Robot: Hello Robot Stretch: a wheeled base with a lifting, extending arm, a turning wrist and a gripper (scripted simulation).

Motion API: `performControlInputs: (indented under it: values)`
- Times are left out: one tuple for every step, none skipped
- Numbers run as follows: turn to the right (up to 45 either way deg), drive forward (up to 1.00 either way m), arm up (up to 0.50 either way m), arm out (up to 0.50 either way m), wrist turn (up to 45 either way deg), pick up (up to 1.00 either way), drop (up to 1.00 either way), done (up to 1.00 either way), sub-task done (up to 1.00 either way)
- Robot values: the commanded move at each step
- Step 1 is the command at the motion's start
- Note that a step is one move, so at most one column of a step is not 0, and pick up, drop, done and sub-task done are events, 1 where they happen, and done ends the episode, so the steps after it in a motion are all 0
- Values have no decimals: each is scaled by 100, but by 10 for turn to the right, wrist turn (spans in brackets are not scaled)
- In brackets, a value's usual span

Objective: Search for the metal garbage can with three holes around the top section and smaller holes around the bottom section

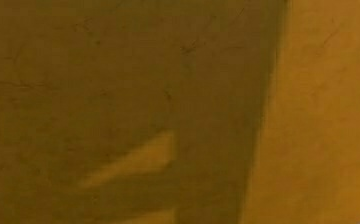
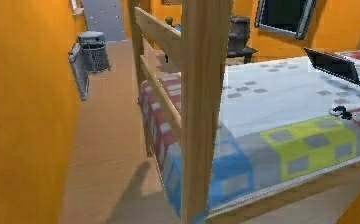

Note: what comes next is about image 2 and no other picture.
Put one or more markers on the grey metal mesh garbage can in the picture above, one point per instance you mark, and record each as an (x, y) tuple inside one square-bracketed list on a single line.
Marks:
[(94, 53)]

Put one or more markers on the wooden bed with patchwork quilt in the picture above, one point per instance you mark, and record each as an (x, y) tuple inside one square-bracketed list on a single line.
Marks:
[(201, 100)]

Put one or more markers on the green ball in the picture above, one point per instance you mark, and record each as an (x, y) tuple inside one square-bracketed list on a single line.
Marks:
[(169, 21)]

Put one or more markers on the dark grey stacked stand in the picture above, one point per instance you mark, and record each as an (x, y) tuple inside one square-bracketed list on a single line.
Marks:
[(239, 36)]

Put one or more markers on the grey framed dark window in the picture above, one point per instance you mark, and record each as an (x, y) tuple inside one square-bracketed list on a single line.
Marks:
[(284, 15)]

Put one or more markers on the black open laptop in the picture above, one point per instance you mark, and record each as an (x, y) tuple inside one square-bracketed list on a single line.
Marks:
[(334, 65)]

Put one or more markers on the grey wall radiator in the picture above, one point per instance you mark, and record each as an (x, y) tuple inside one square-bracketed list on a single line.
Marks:
[(78, 71)]

